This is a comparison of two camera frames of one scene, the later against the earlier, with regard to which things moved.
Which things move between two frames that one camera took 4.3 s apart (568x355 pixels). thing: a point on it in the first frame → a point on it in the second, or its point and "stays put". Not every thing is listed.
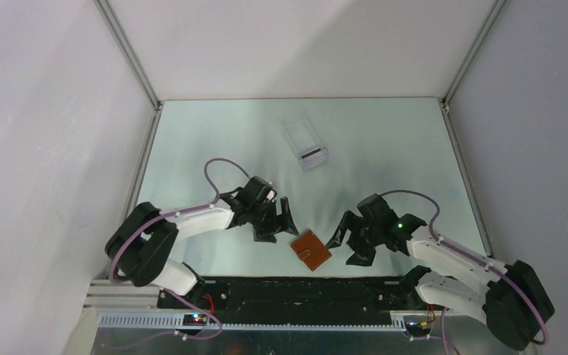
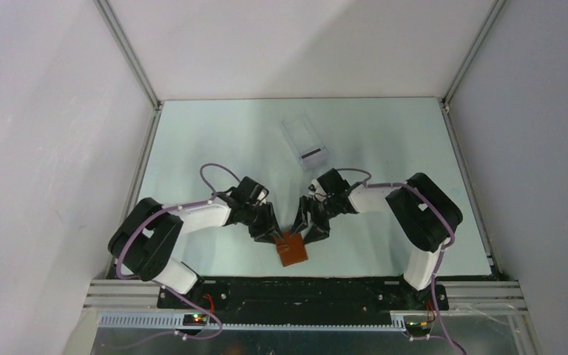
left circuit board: [194, 319] stays put
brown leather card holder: [310, 250] → [291, 248]
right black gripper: [362, 256] → [319, 230]
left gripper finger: [265, 231] stays put
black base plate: [246, 300] stays put
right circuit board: [413, 326] stays put
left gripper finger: [285, 222] → [272, 222]
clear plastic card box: [310, 147] stays put
